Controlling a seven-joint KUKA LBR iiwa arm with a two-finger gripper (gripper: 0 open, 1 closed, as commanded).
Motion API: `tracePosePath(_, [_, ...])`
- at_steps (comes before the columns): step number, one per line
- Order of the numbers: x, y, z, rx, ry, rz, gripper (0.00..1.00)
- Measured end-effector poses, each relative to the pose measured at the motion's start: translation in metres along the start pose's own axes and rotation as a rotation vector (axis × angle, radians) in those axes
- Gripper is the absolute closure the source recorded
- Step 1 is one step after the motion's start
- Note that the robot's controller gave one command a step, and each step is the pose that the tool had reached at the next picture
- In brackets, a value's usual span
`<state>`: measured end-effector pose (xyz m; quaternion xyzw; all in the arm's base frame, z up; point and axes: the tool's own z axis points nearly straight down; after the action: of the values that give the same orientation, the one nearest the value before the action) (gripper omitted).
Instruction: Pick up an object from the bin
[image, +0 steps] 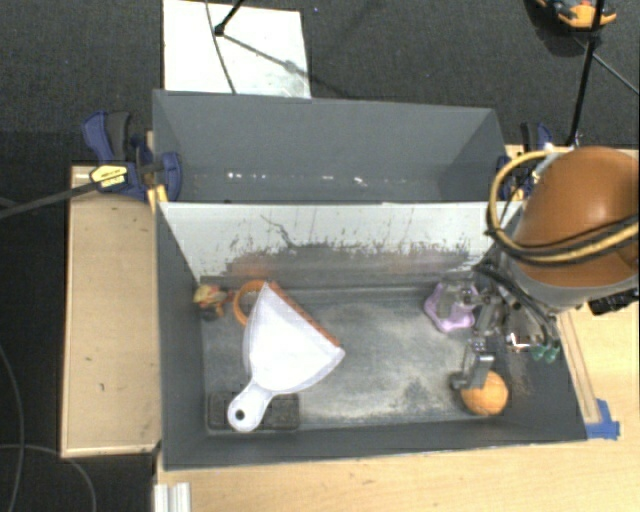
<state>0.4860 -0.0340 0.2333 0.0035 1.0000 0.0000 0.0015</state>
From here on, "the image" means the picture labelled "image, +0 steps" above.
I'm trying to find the yellow and red toy figure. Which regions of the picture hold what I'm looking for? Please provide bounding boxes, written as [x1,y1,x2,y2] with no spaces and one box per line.
[192,284,234,321]

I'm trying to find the grey metal bin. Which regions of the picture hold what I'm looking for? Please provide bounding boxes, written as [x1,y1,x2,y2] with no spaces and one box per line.
[149,88,589,471]

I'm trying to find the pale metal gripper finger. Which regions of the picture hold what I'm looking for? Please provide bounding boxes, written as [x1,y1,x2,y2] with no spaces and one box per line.
[449,340,479,392]
[471,352,497,390]

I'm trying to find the dark green flat block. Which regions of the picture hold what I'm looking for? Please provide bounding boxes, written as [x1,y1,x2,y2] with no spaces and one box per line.
[206,390,302,433]

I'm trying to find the orange ball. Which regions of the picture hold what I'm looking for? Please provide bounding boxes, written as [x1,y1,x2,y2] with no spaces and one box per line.
[459,370,510,417]

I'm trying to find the pale purple plastic thing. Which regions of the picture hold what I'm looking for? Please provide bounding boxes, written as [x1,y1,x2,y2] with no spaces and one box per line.
[423,281,477,335]

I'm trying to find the black cylinder on white bracket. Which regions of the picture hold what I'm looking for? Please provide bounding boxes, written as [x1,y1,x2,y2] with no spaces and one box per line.
[587,289,640,317]

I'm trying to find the white plastic dustpan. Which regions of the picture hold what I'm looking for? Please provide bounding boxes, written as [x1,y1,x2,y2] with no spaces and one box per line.
[226,282,347,434]

